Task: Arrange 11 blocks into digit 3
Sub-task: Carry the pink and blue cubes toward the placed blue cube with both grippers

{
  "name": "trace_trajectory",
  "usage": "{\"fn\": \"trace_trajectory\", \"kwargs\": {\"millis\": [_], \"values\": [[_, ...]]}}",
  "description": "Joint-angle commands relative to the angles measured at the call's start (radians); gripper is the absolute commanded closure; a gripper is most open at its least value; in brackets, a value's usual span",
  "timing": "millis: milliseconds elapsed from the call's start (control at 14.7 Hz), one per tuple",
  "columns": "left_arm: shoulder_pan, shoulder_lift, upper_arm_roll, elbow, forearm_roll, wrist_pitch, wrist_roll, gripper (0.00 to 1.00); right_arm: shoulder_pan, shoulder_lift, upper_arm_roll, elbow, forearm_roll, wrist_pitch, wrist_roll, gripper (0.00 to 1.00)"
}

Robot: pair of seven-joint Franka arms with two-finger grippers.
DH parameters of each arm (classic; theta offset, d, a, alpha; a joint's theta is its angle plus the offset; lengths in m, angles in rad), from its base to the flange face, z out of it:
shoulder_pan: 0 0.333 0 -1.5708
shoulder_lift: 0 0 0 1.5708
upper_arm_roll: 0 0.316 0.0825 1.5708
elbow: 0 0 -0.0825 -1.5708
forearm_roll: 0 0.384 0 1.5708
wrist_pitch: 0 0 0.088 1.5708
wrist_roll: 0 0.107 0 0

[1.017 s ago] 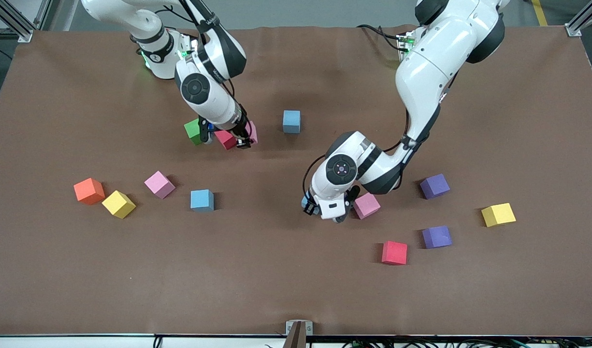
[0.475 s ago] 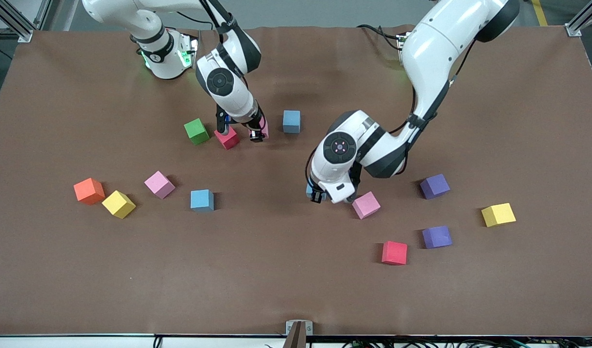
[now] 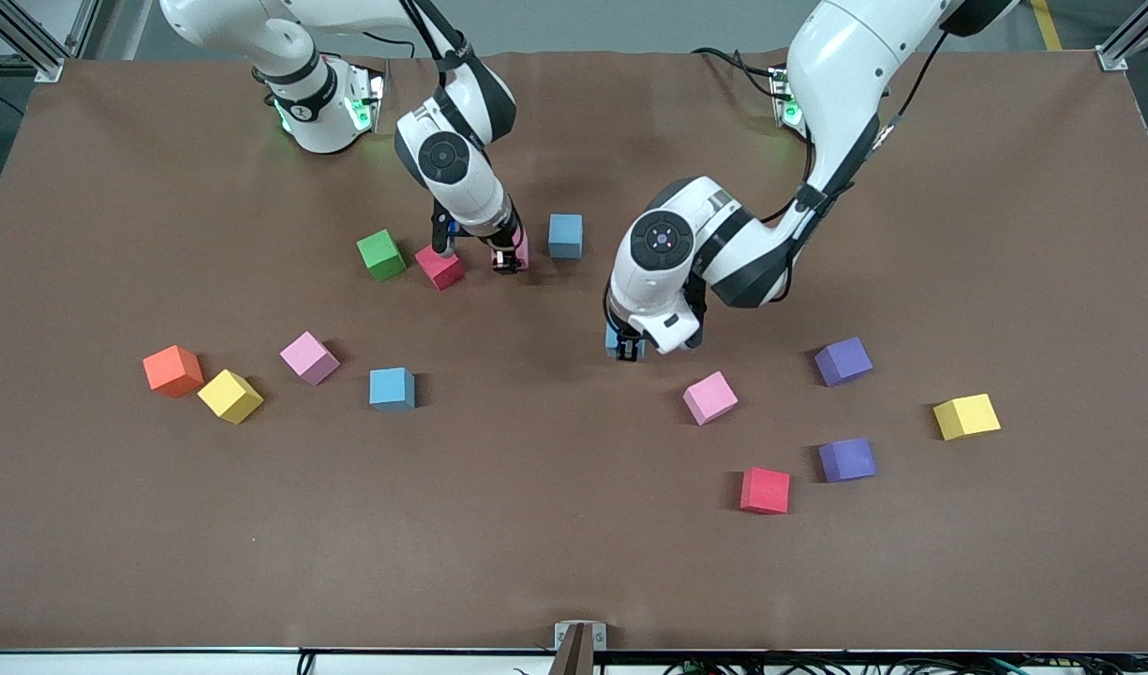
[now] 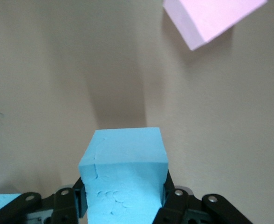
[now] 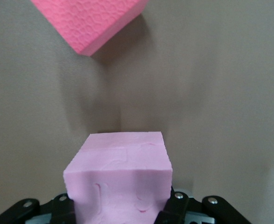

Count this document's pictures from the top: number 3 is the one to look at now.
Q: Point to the yellow floor tape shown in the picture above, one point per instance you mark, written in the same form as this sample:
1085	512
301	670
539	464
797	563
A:
1048	26

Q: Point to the green foam cube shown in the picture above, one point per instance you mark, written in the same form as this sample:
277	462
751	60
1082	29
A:
380	255

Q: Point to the metal table edge bracket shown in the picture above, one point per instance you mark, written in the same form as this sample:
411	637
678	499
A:
580	647

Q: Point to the aluminium frame post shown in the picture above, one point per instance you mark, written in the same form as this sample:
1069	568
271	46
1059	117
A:
1112	58
47	67

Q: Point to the orange foam cube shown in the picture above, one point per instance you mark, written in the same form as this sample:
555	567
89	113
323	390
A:
172	372

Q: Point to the pink foam cube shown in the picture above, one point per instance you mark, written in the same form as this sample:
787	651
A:
523	248
308	358
709	398

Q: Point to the brown table mat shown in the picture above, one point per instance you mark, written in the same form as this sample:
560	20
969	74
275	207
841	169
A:
574	562

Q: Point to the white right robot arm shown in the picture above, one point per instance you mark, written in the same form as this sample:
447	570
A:
480	202

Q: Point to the blue foam cube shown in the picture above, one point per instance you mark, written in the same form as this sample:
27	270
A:
391	388
610	342
565	234

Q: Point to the red foam cube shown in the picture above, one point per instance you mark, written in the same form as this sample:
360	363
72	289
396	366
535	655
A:
440	272
765	491

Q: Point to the yellow foam cube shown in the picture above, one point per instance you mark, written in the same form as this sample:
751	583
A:
966	417
229	397

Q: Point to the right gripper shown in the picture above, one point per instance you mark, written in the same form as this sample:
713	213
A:
506	247

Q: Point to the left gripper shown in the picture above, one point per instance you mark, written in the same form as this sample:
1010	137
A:
627	341

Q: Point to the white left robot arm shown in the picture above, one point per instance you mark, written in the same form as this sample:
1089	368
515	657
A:
845	66

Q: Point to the purple foam cube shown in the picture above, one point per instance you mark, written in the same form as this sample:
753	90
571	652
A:
842	362
847	460

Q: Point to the metal base connector box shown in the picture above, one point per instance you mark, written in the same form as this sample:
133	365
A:
782	94
367	94

